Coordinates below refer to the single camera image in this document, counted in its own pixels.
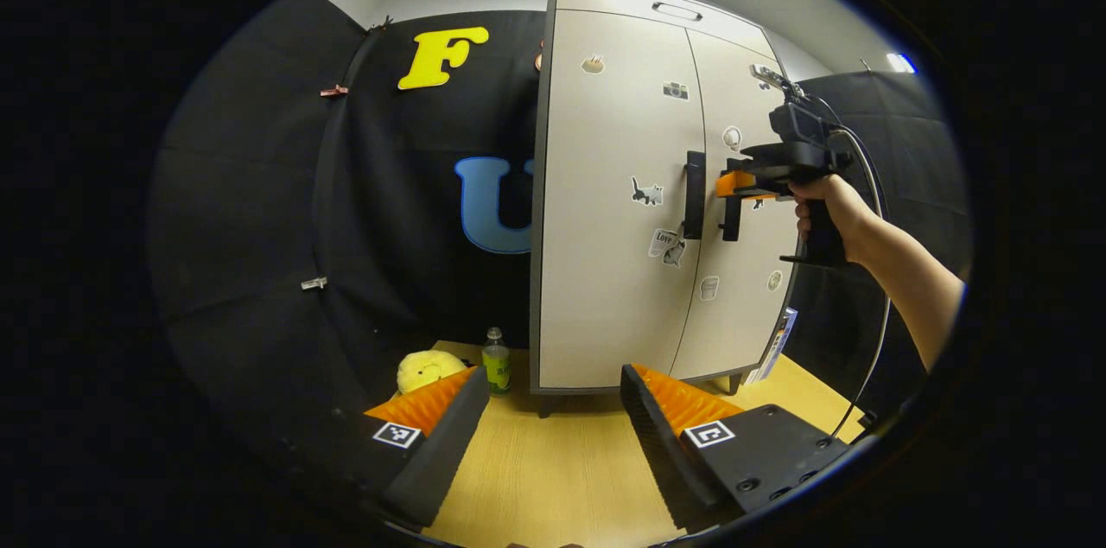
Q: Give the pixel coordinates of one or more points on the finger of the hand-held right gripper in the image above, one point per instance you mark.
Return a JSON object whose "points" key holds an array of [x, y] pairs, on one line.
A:
{"points": [[734, 183]]}

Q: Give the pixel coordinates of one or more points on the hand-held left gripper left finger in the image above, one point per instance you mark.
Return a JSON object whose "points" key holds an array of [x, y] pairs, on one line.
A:
{"points": [[441, 453]]}

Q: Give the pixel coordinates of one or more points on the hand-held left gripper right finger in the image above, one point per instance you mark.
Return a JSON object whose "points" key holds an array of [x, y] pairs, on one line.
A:
{"points": [[661, 453]]}

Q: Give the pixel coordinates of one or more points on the cabinet door with headphone sticker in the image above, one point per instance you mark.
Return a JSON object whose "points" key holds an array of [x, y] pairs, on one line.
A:
{"points": [[734, 332]]}

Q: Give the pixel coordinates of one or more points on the cabinet door with camera sticker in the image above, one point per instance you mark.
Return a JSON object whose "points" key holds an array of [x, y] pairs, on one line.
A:
{"points": [[596, 271]]}

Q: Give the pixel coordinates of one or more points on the grey double-door shoe cabinet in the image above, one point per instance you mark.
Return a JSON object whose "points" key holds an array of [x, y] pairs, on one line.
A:
{"points": [[536, 271]]}

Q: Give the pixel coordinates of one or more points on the yellow plush toy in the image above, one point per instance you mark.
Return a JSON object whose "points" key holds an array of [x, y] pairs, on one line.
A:
{"points": [[428, 371]]}

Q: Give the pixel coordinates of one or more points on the green label drink bottle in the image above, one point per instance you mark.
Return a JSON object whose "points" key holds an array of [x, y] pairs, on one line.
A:
{"points": [[496, 366]]}

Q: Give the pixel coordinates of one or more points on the small ceiling light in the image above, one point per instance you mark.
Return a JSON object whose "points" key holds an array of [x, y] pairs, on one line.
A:
{"points": [[900, 62]]}

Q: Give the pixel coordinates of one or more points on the thin paperback book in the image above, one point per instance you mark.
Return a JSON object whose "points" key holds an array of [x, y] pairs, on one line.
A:
{"points": [[778, 345]]}

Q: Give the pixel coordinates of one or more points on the white cloth clip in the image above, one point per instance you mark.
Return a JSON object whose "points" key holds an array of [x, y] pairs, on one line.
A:
{"points": [[314, 283]]}

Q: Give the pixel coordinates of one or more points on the black backdrop cloth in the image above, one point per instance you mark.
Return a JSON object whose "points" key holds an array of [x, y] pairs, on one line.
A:
{"points": [[259, 228]]}

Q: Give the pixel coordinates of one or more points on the orange cloth clip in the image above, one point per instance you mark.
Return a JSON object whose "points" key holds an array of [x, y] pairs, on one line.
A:
{"points": [[333, 90]]}

